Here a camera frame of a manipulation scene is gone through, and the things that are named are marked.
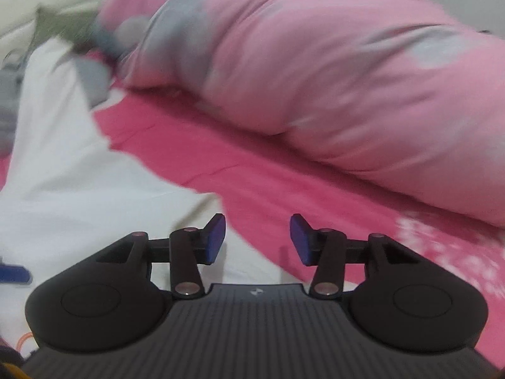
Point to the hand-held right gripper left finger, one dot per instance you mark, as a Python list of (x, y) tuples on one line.
[(215, 241)]

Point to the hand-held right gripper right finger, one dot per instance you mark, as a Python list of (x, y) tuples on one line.
[(300, 241)]

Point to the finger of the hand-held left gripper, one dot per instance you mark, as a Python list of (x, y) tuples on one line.
[(15, 274)]

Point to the white shirt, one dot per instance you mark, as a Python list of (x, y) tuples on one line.
[(71, 185)]

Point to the pink floral blanket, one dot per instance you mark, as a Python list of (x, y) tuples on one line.
[(276, 185)]

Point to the pink grey floral quilt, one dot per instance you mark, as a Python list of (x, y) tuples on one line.
[(315, 67)]

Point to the grey garment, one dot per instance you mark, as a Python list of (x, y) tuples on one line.
[(92, 81)]

